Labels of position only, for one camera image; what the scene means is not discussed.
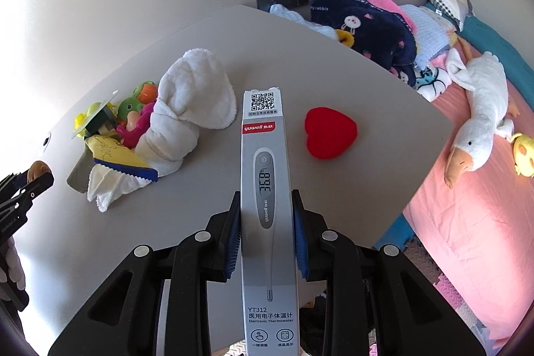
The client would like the brown bear figurine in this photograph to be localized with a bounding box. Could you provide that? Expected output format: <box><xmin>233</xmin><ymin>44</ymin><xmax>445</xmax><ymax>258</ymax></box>
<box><xmin>26</xmin><ymin>161</ymin><xmax>52</xmax><ymax>184</ymax></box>

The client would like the small grey carton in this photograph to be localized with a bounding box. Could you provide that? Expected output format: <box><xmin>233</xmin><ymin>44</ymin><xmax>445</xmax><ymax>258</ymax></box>
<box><xmin>67</xmin><ymin>147</ymin><xmax>95</xmax><ymax>193</ymax></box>

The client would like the grey thermometer box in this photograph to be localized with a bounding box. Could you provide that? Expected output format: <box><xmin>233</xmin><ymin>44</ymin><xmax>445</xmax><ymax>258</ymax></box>
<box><xmin>240</xmin><ymin>88</ymin><xmax>300</xmax><ymax>355</ymax></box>

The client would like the red heart plush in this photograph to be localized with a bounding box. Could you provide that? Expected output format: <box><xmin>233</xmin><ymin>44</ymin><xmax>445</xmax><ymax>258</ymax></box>
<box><xmin>304</xmin><ymin>106</ymin><xmax>358</xmax><ymax>160</ymax></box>

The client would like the white cloth towel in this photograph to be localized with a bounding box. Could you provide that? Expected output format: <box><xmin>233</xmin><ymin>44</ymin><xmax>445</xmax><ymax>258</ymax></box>
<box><xmin>87</xmin><ymin>49</ymin><xmax>237</xmax><ymax>212</ymax></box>

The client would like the white gloved left hand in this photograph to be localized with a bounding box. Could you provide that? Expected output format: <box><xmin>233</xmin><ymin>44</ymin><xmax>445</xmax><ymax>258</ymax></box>
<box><xmin>0</xmin><ymin>237</ymin><xmax>25</xmax><ymax>291</ymax></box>

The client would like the foam puzzle floor mat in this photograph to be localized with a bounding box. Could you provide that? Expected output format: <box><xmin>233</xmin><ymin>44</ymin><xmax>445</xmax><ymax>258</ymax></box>
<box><xmin>374</xmin><ymin>214</ymin><xmax>498</xmax><ymax>355</ymax></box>

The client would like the yellow plastic toy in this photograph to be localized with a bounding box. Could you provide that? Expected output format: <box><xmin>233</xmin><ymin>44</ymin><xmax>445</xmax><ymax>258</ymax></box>
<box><xmin>74</xmin><ymin>102</ymin><xmax>100</xmax><ymax>135</ymax></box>

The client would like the teal toy house box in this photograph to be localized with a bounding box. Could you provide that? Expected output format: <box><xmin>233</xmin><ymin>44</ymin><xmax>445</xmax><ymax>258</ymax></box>
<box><xmin>71</xmin><ymin>90</ymin><xmax>118</xmax><ymax>139</ymax></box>

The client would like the pink rubber toy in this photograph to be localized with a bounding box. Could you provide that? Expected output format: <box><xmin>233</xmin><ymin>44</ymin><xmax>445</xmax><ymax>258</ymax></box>
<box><xmin>116</xmin><ymin>103</ymin><xmax>155</xmax><ymax>149</ymax></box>

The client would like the pink bed sheet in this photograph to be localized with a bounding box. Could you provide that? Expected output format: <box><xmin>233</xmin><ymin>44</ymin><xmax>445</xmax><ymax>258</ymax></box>
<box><xmin>402</xmin><ymin>38</ymin><xmax>534</xmax><ymax>344</ymax></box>

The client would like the green turtle toy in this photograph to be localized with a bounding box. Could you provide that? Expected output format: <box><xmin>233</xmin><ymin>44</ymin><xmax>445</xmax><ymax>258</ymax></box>
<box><xmin>117</xmin><ymin>81</ymin><xmax>158</xmax><ymax>124</ymax></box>

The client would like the yellow chick plush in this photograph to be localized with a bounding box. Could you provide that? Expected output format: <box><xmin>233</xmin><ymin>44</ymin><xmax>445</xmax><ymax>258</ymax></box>
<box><xmin>509</xmin><ymin>133</ymin><xmax>534</xmax><ymax>178</ymax></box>

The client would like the white cartoon cloth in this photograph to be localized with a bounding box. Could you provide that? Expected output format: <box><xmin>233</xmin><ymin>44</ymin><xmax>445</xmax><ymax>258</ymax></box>
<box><xmin>389</xmin><ymin>63</ymin><xmax>454</xmax><ymax>103</ymax></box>

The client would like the white goose plush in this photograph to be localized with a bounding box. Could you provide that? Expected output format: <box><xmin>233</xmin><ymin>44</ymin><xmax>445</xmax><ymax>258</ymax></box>
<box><xmin>444</xmin><ymin>49</ymin><xmax>514</xmax><ymax>189</ymax></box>

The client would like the navy patterned blanket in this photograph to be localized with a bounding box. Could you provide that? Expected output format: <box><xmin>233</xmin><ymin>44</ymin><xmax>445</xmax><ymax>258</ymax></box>
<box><xmin>310</xmin><ymin>0</ymin><xmax>416</xmax><ymax>87</ymax></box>

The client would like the teal bolster pillow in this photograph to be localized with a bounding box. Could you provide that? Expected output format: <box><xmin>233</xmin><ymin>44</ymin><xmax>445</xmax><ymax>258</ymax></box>
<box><xmin>421</xmin><ymin>3</ymin><xmax>534</xmax><ymax>108</ymax></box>

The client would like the light blue baby cloth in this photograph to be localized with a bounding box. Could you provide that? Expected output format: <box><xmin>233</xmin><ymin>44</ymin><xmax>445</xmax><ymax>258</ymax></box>
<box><xmin>269</xmin><ymin>4</ymin><xmax>338</xmax><ymax>41</ymax></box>

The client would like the light blue knitted blanket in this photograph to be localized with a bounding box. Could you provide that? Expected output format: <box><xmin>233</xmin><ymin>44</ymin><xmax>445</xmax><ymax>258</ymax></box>
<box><xmin>400</xmin><ymin>4</ymin><xmax>452</xmax><ymax>70</ymax></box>

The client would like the pink fleece blanket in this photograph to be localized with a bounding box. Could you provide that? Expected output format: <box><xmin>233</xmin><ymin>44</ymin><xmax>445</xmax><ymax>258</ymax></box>
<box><xmin>366</xmin><ymin>0</ymin><xmax>417</xmax><ymax>35</ymax></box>

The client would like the checkered pillow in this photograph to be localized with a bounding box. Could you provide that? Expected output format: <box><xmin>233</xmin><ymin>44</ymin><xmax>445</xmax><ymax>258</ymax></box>
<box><xmin>428</xmin><ymin>0</ymin><xmax>473</xmax><ymax>31</ymax></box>

